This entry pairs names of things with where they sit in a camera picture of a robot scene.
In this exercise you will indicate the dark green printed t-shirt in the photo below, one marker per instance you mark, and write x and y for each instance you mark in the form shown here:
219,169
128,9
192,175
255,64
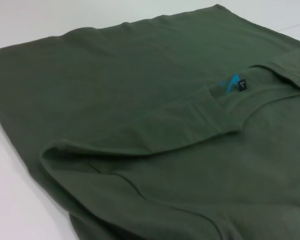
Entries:
140,112

